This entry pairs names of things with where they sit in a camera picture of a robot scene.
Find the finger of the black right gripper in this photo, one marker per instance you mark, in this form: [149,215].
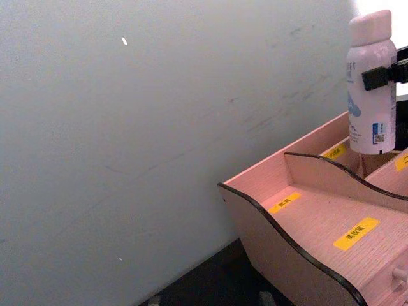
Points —
[377,78]
[403,53]

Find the white spray bottle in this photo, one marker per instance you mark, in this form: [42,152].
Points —
[369,105]

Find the yellow label sticker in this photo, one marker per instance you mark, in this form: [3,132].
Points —
[356,233]
[284,202]
[403,163]
[334,151]

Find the pink wooden desk organizer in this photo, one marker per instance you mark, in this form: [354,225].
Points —
[318,207]

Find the pink drawer knob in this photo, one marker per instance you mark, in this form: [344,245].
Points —
[400,273]

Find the black table cloth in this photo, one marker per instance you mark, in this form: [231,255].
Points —
[207,280]

